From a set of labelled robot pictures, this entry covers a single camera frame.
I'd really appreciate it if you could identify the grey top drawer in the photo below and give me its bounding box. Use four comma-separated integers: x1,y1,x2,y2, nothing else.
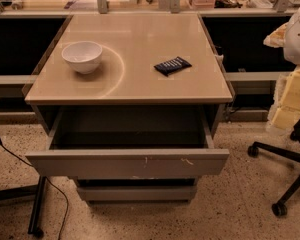
27,106,229,180

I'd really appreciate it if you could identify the black metal stand leg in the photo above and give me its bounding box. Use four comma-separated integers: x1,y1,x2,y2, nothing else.
0,176,47,239

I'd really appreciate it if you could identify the white ceramic bowl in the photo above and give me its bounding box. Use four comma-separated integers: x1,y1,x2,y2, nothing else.
61,41,103,74

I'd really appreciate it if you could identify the black floor cable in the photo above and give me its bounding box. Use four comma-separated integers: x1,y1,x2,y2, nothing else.
0,122,70,240

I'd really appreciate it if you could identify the grey drawer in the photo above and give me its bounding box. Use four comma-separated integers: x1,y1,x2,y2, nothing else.
27,106,229,180
77,186,197,202

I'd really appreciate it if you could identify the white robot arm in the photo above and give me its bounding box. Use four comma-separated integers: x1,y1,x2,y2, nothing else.
263,7,300,132

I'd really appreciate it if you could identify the grey drawer cabinet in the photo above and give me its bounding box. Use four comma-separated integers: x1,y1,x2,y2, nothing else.
21,13,236,205

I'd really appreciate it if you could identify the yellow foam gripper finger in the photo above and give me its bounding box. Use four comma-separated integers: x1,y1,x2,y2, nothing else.
269,67,300,130

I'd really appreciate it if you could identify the dark blue snack packet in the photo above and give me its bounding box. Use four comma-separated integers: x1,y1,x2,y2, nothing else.
154,57,191,77

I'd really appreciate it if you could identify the grey bottom drawer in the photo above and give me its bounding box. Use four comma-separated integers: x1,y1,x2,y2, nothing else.
77,186,197,202

